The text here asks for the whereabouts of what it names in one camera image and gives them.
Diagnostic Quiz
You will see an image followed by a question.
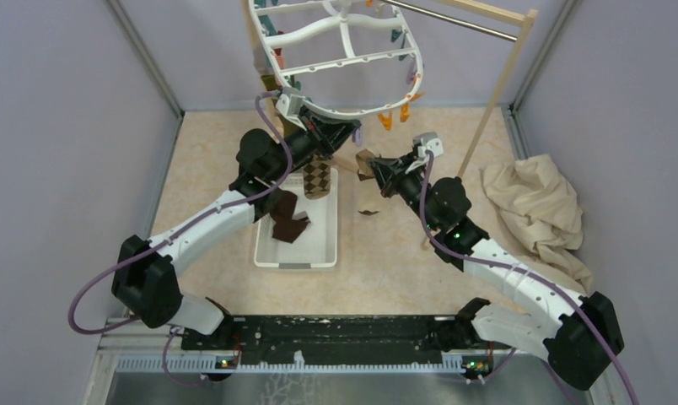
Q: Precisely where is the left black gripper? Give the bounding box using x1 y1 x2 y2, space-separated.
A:
268 105 360 182

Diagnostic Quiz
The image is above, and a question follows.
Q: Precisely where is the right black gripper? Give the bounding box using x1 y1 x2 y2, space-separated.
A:
369 150 440 232

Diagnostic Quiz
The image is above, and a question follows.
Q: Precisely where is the beige brown sock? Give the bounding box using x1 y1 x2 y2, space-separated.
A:
355 148 382 216

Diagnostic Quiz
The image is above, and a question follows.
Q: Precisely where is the brown checkered sock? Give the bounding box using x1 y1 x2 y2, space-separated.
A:
303 158 331 200

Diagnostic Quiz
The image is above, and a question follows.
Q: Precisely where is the white round clip hanger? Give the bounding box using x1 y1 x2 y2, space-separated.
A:
271 1 415 111

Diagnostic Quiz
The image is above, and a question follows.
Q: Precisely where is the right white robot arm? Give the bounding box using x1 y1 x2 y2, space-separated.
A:
367 156 624 391

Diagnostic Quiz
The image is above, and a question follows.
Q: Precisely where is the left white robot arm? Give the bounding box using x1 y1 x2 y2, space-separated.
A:
111 107 361 349

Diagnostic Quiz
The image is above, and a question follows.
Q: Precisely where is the orange green sock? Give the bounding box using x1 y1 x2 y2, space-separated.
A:
260 73 285 137

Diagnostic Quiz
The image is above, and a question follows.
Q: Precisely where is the white plastic basket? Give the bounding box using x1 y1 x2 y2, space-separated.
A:
253 169 338 271

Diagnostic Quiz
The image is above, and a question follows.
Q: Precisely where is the dark brown sock in basket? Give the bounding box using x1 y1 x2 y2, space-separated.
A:
270 190 310 244

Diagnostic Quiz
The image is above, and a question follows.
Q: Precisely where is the metal hanging rod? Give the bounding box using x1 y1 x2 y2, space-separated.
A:
384 0 518 42

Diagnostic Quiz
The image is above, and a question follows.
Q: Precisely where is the beige crumpled cloth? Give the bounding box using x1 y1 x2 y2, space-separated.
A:
481 154 594 293

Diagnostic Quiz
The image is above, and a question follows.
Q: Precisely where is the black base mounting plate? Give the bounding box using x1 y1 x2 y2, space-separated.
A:
180 315 502 381

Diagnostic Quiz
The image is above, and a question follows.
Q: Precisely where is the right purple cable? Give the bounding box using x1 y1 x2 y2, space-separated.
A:
417 149 642 405

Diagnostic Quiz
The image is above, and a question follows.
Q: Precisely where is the purple cable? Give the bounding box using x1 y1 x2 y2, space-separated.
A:
67 94 294 388
417 149 642 405

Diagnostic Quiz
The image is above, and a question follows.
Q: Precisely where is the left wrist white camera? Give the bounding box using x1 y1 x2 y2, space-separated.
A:
276 87 305 124

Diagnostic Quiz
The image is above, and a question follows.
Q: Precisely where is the wrist white camera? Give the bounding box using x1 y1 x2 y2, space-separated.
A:
276 87 305 124
412 132 444 159

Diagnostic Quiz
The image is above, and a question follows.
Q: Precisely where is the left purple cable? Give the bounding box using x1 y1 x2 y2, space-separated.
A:
67 94 294 388

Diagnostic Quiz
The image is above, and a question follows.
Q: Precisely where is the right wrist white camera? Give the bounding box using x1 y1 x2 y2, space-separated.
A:
412 132 444 159

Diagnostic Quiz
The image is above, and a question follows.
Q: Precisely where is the wooden drying rack frame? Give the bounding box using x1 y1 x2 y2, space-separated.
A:
242 1 538 176

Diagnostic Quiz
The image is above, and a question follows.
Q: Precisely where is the white slotted cable duct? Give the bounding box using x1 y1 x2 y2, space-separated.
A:
116 351 465 375

